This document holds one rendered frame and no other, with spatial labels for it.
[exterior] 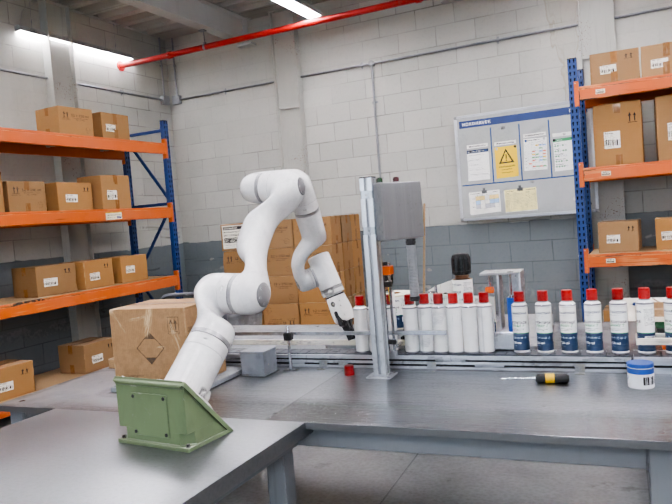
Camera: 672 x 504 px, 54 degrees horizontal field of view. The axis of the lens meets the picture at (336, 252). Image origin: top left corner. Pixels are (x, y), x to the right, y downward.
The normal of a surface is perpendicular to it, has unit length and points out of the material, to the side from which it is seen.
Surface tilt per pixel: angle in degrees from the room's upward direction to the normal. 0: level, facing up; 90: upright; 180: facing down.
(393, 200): 90
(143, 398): 90
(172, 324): 90
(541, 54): 90
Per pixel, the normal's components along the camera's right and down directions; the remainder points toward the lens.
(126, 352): -0.34, 0.07
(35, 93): 0.90, -0.05
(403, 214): 0.53, 0.00
